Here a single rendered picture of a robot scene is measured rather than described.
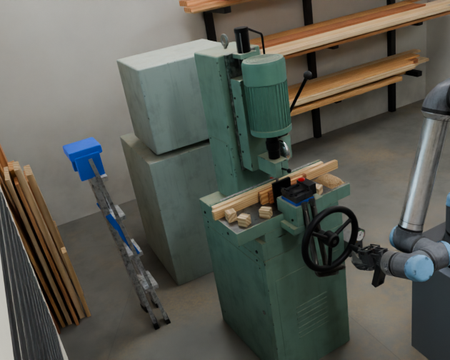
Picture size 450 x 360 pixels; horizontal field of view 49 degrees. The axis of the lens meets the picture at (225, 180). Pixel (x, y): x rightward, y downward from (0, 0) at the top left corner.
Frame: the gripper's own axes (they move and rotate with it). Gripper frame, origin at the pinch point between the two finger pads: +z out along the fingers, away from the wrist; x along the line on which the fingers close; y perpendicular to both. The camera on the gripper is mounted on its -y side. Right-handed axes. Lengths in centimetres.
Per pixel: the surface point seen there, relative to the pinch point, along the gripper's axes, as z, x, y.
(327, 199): 17.0, -7.9, 23.5
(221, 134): 46, 17, 64
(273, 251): 21.4, 23.1, 11.4
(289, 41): 187, -134, 114
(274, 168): 22, 10, 44
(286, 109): 11, 3, 67
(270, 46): 188, -116, 114
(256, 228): 16.3, 29.7, 25.2
